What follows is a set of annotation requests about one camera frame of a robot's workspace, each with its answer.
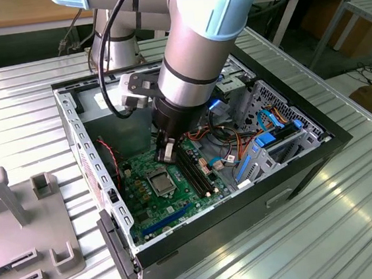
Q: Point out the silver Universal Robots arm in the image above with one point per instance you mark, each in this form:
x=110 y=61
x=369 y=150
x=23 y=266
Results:
x=196 y=45

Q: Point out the cream board connector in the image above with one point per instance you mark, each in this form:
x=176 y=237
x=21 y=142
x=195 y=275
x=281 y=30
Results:
x=203 y=164

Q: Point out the grey power supply box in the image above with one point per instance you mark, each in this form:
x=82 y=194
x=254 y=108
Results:
x=119 y=133

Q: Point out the grey metal drive cage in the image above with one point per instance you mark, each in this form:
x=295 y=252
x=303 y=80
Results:
x=233 y=86

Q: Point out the black RAM slot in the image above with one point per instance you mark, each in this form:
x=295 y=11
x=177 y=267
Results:
x=194 y=186
x=198 y=184
x=202 y=182
x=207 y=180

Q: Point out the green motherboard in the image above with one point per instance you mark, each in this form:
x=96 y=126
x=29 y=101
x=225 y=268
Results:
x=176 y=202

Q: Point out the hard disk in blue carrier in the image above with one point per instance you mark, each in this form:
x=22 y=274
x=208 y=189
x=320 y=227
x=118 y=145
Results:
x=264 y=140

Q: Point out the perforated grey disk bay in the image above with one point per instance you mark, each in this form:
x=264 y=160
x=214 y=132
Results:
x=267 y=94

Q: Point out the blue expansion slot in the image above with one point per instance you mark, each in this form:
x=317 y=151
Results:
x=166 y=220

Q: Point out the black square chip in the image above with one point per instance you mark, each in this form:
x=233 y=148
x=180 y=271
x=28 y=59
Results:
x=142 y=217

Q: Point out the black open PC case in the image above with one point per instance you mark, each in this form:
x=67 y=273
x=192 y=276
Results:
x=217 y=229

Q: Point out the black card retention latch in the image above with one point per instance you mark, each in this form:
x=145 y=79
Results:
x=118 y=250

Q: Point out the grey parts rack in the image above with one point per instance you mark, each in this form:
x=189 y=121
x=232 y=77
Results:
x=16 y=230

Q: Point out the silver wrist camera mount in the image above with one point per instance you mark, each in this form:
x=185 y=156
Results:
x=169 y=151

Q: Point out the metal frame table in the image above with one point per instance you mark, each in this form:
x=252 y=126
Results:
x=368 y=7

